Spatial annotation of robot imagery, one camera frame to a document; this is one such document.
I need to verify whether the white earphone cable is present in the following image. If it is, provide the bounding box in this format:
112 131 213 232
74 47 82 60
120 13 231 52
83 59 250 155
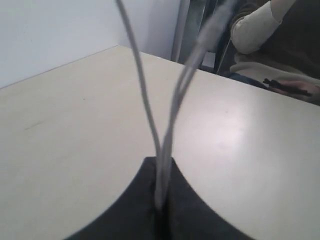
114 0 236 210

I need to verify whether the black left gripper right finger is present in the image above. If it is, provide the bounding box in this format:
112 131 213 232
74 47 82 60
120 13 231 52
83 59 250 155
167 160 251 240

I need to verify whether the person's right hand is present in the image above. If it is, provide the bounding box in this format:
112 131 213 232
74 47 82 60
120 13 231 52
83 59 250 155
273 80 320 98

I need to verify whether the black handheld controller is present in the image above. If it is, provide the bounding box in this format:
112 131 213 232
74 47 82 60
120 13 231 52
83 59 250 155
263 78 312 97

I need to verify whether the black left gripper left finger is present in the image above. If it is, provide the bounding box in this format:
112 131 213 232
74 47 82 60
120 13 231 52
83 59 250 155
68 157 160 240

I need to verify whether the seated person in brown sweater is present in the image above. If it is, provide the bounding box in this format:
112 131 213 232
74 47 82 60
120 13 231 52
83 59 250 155
227 0 320 105

